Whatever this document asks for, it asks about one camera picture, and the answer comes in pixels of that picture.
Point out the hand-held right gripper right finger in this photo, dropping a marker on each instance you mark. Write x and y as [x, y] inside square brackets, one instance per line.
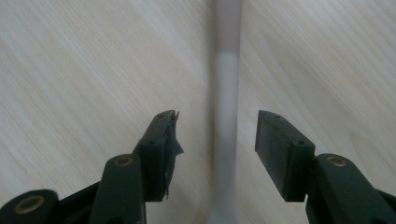
[289, 155]

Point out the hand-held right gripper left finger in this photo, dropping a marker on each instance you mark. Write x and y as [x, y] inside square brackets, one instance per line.
[154, 155]

